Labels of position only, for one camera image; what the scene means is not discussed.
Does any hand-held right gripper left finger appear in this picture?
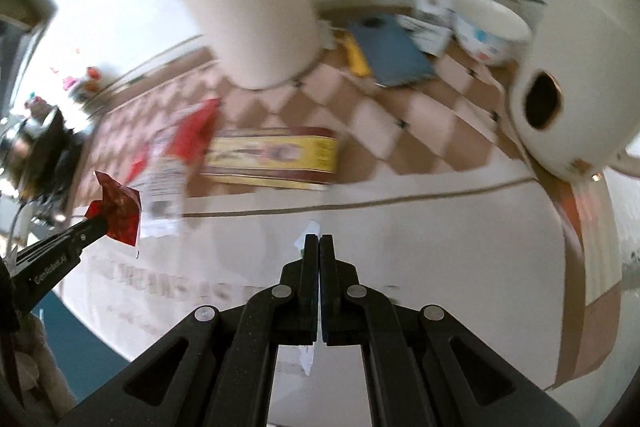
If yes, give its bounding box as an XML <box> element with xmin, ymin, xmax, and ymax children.
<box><xmin>60</xmin><ymin>234</ymin><xmax>320</xmax><ymax>427</ymax></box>

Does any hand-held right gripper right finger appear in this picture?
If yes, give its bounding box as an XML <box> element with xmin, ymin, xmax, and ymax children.
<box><xmin>320</xmin><ymin>234</ymin><xmax>576</xmax><ymax>427</ymax></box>

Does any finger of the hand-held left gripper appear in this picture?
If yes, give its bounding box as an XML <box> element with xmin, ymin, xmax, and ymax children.
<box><xmin>10</xmin><ymin>216</ymin><xmax>111</xmax><ymax>304</ymax></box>

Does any red wrapper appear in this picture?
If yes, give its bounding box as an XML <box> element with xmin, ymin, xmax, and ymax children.
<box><xmin>84</xmin><ymin>171</ymin><xmax>142</xmax><ymax>248</ymax></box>

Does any white tissue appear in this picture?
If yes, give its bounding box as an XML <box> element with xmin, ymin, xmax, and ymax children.
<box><xmin>294</xmin><ymin>219</ymin><xmax>321</xmax><ymax>377</ymax></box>

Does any checkered table mat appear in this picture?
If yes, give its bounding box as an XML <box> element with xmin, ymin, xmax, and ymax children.
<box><xmin>55</xmin><ymin>7</ymin><xmax>626</xmax><ymax>388</ymax></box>

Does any red and white packet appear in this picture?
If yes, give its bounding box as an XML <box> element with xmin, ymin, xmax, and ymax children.
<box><xmin>122</xmin><ymin>98</ymin><xmax>222</xmax><ymax>240</ymax></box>

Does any long yellow box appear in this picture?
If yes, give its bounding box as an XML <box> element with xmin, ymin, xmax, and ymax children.
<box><xmin>200</xmin><ymin>127</ymin><xmax>341</xmax><ymax>192</ymax></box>

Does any blue phone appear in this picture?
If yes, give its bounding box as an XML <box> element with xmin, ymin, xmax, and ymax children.
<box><xmin>347</xmin><ymin>16</ymin><xmax>436</xmax><ymax>88</ymax></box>

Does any yellow packet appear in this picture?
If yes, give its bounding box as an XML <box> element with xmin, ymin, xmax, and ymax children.
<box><xmin>335</xmin><ymin>29</ymin><xmax>373</xmax><ymax>78</ymax></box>

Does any cream chopstick holder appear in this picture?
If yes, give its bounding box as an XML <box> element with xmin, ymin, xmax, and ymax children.
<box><xmin>165</xmin><ymin>0</ymin><xmax>326</xmax><ymax>90</ymax></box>

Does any small white printed box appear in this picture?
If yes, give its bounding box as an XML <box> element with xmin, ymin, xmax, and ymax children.
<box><xmin>397</xmin><ymin>14</ymin><xmax>453</xmax><ymax>58</ymax></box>

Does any white patterned bowl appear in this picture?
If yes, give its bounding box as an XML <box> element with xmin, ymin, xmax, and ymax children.
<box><xmin>452</xmin><ymin>0</ymin><xmax>533</xmax><ymax>66</ymax></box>

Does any white electric kettle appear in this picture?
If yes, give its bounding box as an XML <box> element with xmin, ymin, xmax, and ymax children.
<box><xmin>457</xmin><ymin>0</ymin><xmax>640</xmax><ymax>182</ymax></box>

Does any black wok with steel handle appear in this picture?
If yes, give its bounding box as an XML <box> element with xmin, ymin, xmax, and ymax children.
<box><xmin>17</xmin><ymin>107</ymin><xmax>83</xmax><ymax>212</ymax></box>

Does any group of colourful wall stickers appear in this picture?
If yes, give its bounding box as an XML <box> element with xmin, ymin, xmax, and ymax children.
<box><xmin>25</xmin><ymin>47</ymin><xmax>106</xmax><ymax>108</ymax></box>

